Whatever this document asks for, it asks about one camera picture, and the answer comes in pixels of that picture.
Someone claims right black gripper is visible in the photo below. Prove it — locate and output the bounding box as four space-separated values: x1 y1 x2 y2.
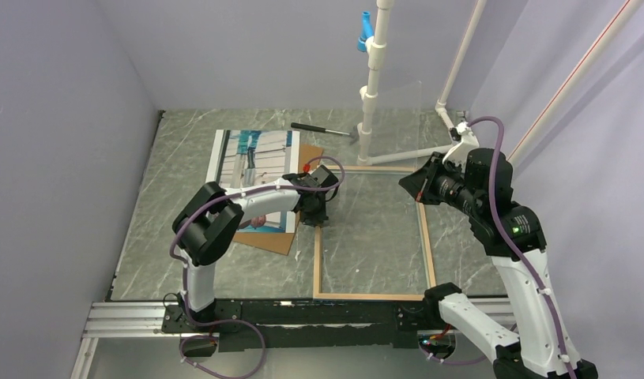
399 151 483 216

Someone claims printed photo with white border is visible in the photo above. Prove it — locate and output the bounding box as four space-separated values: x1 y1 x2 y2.
205 129 302 235

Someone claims blue wooden picture frame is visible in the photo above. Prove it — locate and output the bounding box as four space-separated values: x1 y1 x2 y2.
312 166 436 302

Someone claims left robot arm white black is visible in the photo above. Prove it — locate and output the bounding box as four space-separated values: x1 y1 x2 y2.
169 165 345 332

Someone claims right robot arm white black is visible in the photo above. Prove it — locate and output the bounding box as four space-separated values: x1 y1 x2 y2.
399 148 598 378

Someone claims brown cardboard backing board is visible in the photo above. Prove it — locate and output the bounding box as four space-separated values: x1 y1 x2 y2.
232 144 324 256

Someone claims white PVC pipe stand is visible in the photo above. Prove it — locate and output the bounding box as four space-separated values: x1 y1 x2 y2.
356 0 644 168

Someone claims blue pipe fitting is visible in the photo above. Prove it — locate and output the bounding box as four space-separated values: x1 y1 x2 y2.
357 11 375 53

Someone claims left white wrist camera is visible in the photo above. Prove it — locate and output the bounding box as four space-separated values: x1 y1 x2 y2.
300 165 339 189

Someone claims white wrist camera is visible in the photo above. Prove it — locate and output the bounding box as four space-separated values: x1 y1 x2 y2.
300 165 339 189
443 122 480 171

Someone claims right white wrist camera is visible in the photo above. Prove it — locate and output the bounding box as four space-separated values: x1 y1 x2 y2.
443 122 480 171

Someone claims black handled hammer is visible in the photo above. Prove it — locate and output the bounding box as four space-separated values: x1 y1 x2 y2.
290 122 359 144

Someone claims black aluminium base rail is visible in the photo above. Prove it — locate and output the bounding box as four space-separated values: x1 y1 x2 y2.
81 295 543 352

